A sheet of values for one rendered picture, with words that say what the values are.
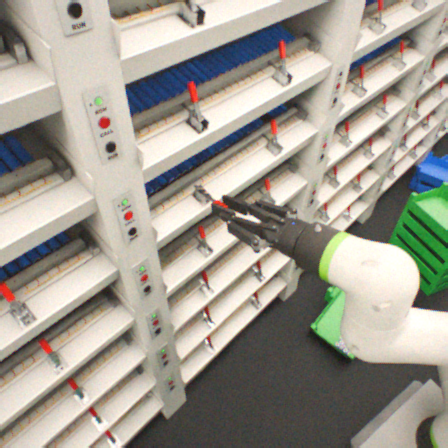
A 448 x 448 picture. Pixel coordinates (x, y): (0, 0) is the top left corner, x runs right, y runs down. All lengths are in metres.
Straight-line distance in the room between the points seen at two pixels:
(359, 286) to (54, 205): 0.49
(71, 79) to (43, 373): 0.62
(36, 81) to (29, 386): 0.62
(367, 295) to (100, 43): 0.52
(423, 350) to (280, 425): 0.96
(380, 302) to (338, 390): 1.09
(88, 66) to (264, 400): 1.36
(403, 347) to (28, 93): 0.67
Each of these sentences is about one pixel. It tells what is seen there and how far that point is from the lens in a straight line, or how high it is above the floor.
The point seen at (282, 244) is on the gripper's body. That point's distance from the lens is 0.71.
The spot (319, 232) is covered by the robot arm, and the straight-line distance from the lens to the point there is 0.68.
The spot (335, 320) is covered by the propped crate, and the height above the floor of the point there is 0.04.
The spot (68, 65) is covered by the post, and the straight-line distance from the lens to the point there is 0.56.
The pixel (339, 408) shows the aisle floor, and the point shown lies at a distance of 1.67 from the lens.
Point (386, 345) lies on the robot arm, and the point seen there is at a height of 0.94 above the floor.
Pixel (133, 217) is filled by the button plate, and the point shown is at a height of 1.03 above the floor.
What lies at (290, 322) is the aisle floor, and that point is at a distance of 1.79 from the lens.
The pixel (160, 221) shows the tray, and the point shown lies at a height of 0.93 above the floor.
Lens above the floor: 1.54
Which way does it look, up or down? 46 degrees down
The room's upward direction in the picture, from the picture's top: straight up
